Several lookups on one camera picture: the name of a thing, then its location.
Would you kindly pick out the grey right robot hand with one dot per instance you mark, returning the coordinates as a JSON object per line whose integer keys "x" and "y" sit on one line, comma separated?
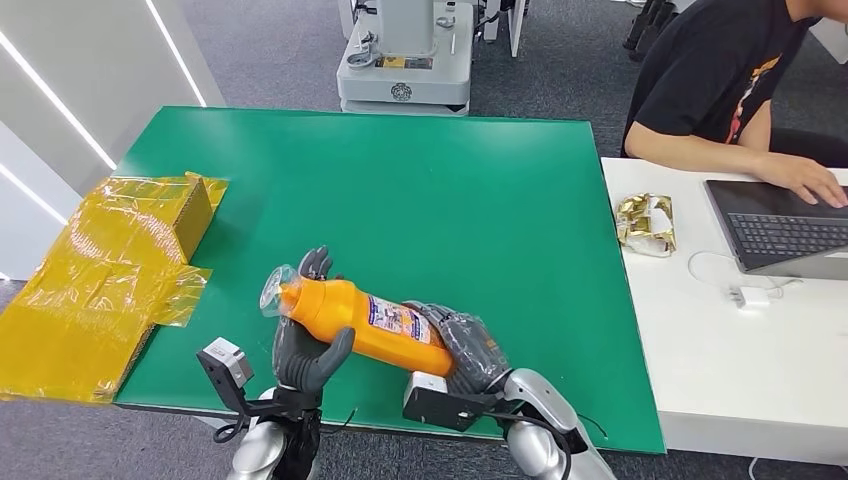
{"x": 470, "y": 351}

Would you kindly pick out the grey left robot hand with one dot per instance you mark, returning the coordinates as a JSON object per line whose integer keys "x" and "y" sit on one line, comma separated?
{"x": 301, "y": 364}

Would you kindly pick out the orange plastic bottle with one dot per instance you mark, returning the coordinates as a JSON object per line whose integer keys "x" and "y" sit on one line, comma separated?
{"x": 358, "y": 321}

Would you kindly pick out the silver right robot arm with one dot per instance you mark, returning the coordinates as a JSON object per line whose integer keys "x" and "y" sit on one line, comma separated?
{"x": 550, "y": 430}

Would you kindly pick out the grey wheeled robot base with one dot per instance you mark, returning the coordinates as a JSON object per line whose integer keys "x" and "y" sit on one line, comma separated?
{"x": 405, "y": 73}

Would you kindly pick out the person's right forearm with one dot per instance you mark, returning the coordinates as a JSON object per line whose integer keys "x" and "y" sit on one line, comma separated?
{"x": 689, "y": 149}

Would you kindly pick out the green table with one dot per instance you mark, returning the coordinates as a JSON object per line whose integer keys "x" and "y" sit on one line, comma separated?
{"x": 424, "y": 199}

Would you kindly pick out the crumpled gold foil wrapper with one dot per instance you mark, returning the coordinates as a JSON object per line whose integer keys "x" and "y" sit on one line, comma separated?
{"x": 644, "y": 222}

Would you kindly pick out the yellow taped cardboard box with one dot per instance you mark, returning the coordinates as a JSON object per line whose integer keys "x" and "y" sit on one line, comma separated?
{"x": 86, "y": 291}

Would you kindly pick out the white desk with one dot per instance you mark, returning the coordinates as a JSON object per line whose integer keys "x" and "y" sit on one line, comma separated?
{"x": 729, "y": 371}

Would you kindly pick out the white power adapter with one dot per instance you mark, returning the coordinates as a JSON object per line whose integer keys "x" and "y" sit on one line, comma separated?
{"x": 750, "y": 297}

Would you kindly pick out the white furniture panel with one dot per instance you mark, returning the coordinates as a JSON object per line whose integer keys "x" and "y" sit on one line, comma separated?
{"x": 515, "y": 26}

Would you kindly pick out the grey laptop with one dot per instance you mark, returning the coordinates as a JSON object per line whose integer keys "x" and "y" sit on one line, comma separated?
{"x": 782, "y": 228}

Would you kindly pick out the person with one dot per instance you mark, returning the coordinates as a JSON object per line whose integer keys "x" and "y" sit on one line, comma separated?
{"x": 709, "y": 73}

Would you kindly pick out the black chair base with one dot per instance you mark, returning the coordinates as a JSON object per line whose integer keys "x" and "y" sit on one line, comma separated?
{"x": 649, "y": 26}

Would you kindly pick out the person's right hand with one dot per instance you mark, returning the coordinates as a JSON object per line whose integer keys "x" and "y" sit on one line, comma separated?
{"x": 805, "y": 179}

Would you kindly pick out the black office chair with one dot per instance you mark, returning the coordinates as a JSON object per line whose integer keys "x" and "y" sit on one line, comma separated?
{"x": 811, "y": 146}

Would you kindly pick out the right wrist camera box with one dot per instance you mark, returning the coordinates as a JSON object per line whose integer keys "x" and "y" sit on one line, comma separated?
{"x": 440, "y": 404}

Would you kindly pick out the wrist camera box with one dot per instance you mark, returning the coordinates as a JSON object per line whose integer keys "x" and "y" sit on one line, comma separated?
{"x": 225, "y": 368}
{"x": 440, "y": 404}

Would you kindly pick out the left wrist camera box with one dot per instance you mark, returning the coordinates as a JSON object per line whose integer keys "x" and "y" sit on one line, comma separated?
{"x": 225, "y": 368}

